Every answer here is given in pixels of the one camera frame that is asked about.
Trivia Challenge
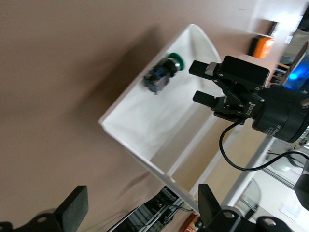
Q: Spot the white drawer holding button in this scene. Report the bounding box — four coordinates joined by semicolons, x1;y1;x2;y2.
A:
97;23;222;185

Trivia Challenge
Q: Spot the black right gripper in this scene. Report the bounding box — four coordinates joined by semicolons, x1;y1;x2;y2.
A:
189;55;309;144

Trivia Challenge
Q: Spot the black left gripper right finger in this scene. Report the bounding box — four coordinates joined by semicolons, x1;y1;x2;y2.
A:
192;183;291;232

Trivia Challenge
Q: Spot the green mushroom push button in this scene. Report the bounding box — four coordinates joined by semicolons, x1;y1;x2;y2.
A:
141;51;186;96

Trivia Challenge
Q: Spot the orange button enclosure box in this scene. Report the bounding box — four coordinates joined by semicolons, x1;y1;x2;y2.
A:
248;35;275;59

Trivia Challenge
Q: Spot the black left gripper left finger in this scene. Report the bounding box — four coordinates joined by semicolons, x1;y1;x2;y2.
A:
0;185;89;232

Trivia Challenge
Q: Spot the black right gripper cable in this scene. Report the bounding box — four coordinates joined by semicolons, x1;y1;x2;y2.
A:
219;121;309;172

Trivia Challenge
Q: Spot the white drawer cabinet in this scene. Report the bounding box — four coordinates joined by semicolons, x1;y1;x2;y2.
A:
149;108;276;214

